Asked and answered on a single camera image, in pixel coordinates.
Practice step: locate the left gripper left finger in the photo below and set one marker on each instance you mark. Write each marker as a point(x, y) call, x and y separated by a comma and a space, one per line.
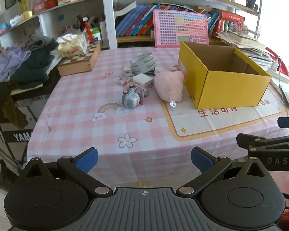
point(77, 169)

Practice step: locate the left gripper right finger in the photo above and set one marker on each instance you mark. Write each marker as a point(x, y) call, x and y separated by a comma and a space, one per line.
point(212, 170)

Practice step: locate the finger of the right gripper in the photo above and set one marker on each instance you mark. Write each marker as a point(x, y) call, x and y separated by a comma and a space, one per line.
point(253, 142)
point(283, 122)

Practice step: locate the pink plush toy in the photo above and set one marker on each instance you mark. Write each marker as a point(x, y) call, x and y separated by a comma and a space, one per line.
point(169, 85)

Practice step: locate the white charger block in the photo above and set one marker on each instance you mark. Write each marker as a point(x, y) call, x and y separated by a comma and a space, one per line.
point(143, 80)

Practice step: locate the white power strip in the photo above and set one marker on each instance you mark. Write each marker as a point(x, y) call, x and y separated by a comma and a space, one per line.
point(273, 72)

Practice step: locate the yellow cardboard box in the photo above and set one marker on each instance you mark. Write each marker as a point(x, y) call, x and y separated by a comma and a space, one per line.
point(219, 76)

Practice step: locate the stack of papers and books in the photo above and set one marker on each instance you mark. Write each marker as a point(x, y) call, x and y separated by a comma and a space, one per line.
point(248, 45)

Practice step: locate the pink checkered tablecloth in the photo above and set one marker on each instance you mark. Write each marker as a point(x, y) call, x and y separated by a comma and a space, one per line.
point(151, 141)

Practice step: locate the small red white box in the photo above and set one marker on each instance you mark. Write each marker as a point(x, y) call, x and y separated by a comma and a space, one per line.
point(123, 81)

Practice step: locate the wooden chess board box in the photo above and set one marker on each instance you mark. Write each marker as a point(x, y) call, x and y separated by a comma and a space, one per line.
point(80, 63)

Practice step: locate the pile of clothes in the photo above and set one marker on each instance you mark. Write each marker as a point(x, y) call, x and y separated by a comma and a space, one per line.
point(27, 65)

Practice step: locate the floral tissue pack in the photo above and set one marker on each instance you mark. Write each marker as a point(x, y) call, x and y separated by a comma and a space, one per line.
point(71, 45)

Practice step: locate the red thick book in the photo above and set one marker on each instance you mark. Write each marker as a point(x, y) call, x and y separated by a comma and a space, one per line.
point(228, 16)

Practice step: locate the pink toy keyboard tablet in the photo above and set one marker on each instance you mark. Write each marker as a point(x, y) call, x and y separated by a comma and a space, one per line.
point(171, 27)

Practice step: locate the red white pen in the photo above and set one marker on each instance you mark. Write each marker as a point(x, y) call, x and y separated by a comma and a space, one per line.
point(85, 21)

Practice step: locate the row of blue books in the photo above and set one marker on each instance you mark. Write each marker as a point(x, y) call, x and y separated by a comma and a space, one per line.
point(134, 20)

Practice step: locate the white bookshelf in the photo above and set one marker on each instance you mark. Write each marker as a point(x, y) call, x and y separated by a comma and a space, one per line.
point(51, 21)

